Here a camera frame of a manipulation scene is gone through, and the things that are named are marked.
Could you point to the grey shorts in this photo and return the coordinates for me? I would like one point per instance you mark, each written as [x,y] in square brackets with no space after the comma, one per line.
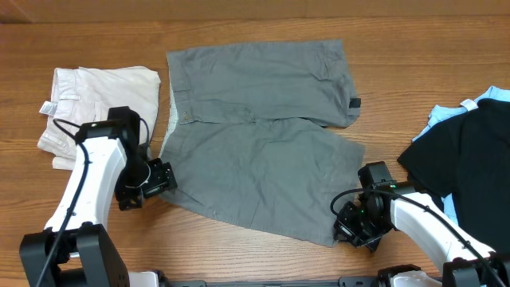
[251,135]

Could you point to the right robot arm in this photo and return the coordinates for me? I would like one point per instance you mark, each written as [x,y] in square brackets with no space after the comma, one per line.
[462,260]

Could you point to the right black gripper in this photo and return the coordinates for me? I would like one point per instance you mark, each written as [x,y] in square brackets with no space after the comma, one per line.
[346,228]

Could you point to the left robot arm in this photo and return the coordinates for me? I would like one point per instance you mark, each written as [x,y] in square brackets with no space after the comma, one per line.
[74,248]

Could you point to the black shirt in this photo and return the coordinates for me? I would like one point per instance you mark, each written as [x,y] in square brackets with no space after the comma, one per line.
[467,156]

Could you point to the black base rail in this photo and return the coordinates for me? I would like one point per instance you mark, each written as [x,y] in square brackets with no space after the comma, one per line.
[271,283]

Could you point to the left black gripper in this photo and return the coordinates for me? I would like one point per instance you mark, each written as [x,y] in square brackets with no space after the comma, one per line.
[163,178]

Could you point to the folded beige shorts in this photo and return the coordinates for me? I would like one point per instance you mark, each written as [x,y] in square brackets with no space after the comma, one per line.
[85,95]

